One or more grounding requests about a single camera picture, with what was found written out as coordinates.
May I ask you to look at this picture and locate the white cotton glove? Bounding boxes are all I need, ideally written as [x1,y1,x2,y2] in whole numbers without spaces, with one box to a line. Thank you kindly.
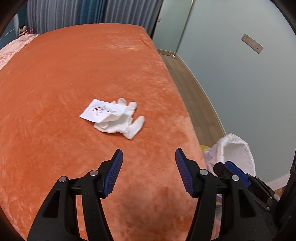
[93,98,145,140]

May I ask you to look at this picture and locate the white lined trash bin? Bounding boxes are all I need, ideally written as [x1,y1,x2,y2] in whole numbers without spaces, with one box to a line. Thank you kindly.
[204,133,256,177]

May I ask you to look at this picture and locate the white paper receipt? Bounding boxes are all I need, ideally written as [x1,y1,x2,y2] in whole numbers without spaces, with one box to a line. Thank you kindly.
[79,99,127,123]

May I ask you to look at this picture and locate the orange bed blanket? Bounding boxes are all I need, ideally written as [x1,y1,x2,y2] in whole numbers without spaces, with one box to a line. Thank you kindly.
[1,24,206,240]

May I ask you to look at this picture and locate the pink floral duvet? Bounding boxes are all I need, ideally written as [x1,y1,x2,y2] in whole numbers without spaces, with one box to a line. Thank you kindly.
[0,34,39,70]

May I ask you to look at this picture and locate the blue padded headboard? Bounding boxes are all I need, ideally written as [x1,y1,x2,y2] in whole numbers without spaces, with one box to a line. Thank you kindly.
[0,14,19,49]

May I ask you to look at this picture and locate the plush toy by headboard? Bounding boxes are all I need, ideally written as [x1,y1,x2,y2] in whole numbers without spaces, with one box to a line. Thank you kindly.
[18,25,34,37]

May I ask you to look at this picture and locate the standing floor mirror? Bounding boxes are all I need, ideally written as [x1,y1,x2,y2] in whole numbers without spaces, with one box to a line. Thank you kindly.
[152,0,194,56]

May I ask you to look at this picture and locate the grey blue curtains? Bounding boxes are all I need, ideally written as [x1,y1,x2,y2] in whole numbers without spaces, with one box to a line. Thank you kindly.
[26,0,163,36]

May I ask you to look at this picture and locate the brown wall switch panel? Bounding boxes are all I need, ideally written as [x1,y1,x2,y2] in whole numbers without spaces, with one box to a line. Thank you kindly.
[241,34,263,54]

